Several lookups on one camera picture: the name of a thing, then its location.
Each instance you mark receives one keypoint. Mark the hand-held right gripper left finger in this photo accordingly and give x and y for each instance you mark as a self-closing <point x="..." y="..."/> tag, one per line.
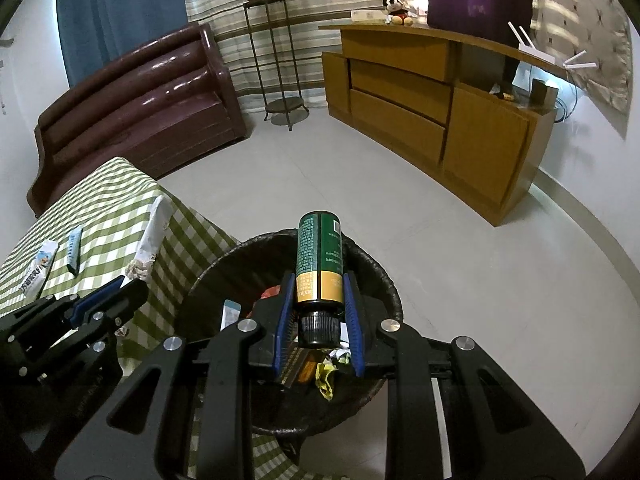
<point x="282" y="325"/>

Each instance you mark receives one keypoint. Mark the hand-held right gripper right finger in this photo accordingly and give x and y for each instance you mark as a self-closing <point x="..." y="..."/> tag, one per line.
<point x="352" y="325"/>

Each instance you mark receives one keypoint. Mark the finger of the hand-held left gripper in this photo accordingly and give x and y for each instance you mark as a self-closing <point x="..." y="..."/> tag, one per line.
<point x="125" y="297"/>
<point x="97" y="300"/>

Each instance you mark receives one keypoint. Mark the yellow foil wrapper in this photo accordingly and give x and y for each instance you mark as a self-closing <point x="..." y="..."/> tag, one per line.
<point x="325" y="377"/>

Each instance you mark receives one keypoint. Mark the long white wrapper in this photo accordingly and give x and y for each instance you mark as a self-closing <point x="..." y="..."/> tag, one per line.
<point x="152" y="235"/>

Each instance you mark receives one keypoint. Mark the green spray bottle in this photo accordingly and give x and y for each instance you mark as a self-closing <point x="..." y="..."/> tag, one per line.
<point x="317" y="260"/>

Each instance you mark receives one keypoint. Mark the black wicker trash basket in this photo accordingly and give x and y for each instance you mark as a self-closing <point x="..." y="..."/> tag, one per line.
<point x="230" y="270"/>

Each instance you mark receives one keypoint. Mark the small white paper scrap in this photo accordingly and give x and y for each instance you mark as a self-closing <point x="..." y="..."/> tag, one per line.
<point x="342" y="355"/>

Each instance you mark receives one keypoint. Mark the orange wrapper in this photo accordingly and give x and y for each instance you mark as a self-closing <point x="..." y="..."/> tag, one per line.
<point x="272" y="292"/>

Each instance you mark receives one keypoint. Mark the small blue tube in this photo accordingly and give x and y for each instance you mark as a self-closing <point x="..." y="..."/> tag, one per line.
<point x="74" y="250"/>

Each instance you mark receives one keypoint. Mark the dark brown leather sofa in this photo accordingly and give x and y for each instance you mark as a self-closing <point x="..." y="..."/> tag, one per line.
<point x="140" y="105"/>

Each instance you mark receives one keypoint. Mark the wooden cabinet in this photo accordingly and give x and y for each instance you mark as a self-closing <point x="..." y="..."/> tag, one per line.
<point x="400" y="120"/>

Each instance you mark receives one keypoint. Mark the metal plant stand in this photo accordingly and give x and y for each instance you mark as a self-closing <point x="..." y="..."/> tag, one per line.
<point x="286" y="106"/>

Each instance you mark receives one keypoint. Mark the blue curtain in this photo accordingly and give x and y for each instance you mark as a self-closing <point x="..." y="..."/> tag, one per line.
<point x="115" y="10"/>

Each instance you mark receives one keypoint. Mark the small brown box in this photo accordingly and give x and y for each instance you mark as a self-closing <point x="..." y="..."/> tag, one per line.
<point x="542" y="92"/>

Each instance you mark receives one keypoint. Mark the flat white box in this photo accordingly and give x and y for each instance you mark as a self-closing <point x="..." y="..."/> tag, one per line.
<point x="367" y="15"/>

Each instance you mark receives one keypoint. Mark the plush toy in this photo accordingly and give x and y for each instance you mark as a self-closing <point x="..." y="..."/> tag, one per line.
<point x="397" y="10"/>

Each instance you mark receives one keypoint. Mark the white router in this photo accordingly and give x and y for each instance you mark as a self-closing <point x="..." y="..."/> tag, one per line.
<point x="537" y="52"/>

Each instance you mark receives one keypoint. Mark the purple curtain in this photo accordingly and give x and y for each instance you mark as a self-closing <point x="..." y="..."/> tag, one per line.
<point x="480" y="0"/>

